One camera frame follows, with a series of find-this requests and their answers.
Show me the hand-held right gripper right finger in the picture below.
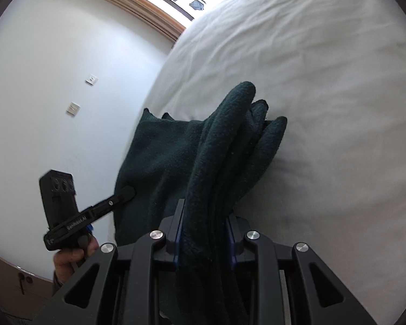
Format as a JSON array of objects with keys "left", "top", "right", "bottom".
[{"left": 225, "top": 215, "right": 379, "bottom": 325}]

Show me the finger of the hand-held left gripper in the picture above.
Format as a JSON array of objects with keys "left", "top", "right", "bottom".
[{"left": 89, "top": 186, "right": 136, "bottom": 216}]

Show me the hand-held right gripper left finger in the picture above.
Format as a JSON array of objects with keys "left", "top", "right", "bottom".
[{"left": 30, "top": 199, "right": 186, "bottom": 325}]

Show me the dark green sweater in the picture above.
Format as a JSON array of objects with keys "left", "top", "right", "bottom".
[{"left": 113, "top": 81, "right": 288, "bottom": 325}]

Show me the person's left hand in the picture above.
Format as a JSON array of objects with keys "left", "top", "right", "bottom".
[{"left": 53, "top": 235, "right": 101, "bottom": 288}]

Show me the white bed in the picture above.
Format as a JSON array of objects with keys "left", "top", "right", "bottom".
[{"left": 108, "top": 0, "right": 406, "bottom": 325}]

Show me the tan curtain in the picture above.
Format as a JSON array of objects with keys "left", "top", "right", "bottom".
[{"left": 78, "top": 0, "right": 186, "bottom": 43}]

